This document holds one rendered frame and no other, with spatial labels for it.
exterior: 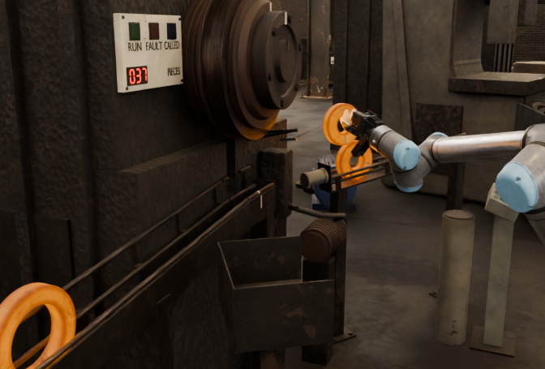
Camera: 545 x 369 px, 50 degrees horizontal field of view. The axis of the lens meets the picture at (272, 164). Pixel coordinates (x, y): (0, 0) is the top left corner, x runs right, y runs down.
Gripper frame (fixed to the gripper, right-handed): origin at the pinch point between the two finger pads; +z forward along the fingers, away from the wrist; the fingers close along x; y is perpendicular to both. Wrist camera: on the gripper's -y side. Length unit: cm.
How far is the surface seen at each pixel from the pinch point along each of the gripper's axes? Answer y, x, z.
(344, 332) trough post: -83, -1, -27
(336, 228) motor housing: -31.8, 11.8, -22.8
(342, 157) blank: -13.3, 0.9, -5.7
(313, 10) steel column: -132, -487, 688
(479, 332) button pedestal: -75, -48, -54
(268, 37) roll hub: 39, 52, -23
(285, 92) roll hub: 20.5, 40.9, -19.1
